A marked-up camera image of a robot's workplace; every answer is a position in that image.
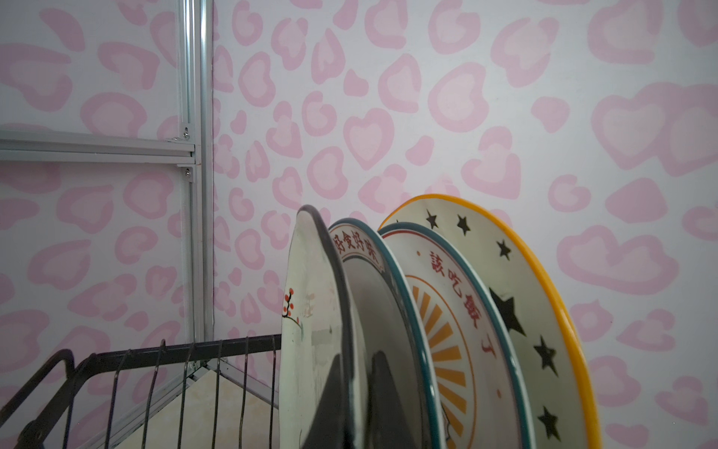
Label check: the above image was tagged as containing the black wire dish rack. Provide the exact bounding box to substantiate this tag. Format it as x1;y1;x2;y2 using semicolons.
1;335;280;448

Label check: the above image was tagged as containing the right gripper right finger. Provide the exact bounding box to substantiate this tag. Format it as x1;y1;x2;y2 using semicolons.
369;351;432;448

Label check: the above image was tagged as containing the aluminium frame diagonal beam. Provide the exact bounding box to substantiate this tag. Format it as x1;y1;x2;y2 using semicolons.
1;130;201;165

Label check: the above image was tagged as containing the aluminium frame post left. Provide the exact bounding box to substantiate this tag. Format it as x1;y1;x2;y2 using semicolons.
178;1;214;342

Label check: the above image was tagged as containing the white plate brown rim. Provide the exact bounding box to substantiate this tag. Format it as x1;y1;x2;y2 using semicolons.
279;205;368;448

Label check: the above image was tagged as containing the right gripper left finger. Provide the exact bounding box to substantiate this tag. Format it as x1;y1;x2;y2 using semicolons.
301;355;348;449

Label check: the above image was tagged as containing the white plate dark blue rim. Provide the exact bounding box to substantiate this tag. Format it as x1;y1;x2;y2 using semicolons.
329;218;446;448

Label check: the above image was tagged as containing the cream star cartoon plate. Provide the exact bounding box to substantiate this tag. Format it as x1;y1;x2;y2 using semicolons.
382;194;602;448

